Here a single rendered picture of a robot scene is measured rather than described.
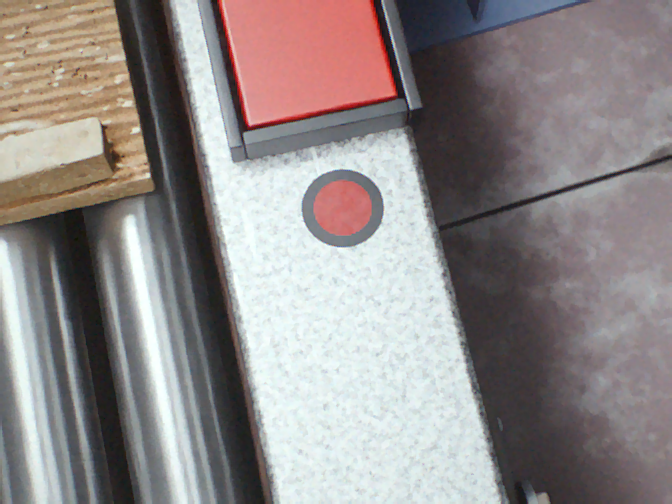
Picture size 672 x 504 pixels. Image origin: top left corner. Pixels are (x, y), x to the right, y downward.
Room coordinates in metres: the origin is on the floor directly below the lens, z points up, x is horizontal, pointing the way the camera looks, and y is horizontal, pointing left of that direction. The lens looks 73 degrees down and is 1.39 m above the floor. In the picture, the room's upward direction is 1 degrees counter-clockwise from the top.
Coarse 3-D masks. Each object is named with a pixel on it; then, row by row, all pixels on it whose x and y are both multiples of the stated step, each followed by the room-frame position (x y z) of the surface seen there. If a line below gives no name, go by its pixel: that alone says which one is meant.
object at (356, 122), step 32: (384, 0) 0.24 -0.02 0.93; (384, 32) 0.23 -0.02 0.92; (224, 64) 0.21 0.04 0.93; (224, 96) 0.20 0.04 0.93; (416, 96) 0.20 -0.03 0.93; (224, 128) 0.19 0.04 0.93; (288, 128) 0.19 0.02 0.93; (320, 128) 0.19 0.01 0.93; (352, 128) 0.19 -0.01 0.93; (384, 128) 0.19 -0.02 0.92
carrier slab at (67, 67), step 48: (0, 0) 0.24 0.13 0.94; (48, 0) 0.24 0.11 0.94; (96, 0) 0.24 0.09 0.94; (0, 48) 0.22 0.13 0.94; (48, 48) 0.22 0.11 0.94; (96, 48) 0.22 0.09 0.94; (0, 96) 0.20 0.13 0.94; (48, 96) 0.20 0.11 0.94; (96, 96) 0.20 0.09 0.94; (144, 144) 0.18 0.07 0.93; (96, 192) 0.16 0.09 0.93; (144, 192) 0.17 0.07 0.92
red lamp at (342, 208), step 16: (320, 192) 0.17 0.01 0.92; (336, 192) 0.17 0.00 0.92; (352, 192) 0.17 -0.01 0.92; (320, 208) 0.16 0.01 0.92; (336, 208) 0.16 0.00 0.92; (352, 208) 0.16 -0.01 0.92; (368, 208) 0.16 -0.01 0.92; (320, 224) 0.15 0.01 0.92; (336, 224) 0.15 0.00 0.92; (352, 224) 0.15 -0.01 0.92
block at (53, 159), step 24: (96, 120) 0.18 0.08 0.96; (0, 144) 0.17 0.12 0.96; (24, 144) 0.17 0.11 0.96; (48, 144) 0.17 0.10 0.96; (72, 144) 0.17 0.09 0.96; (96, 144) 0.17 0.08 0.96; (0, 168) 0.16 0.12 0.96; (24, 168) 0.16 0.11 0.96; (48, 168) 0.16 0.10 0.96; (72, 168) 0.16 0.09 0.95; (96, 168) 0.17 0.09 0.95; (0, 192) 0.16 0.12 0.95; (24, 192) 0.16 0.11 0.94; (48, 192) 0.16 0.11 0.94
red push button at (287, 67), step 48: (240, 0) 0.24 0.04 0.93; (288, 0) 0.24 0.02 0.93; (336, 0) 0.24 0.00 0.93; (240, 48) 0.22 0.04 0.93; (288, 48) 0.22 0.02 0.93; (336, 48) 0.22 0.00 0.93; (384, 48) 0.22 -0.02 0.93; (240, 96) 0.20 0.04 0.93; (288, 96) 0.20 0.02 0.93; (336, 96) 0.20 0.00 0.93; (384, 96) 0.20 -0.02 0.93
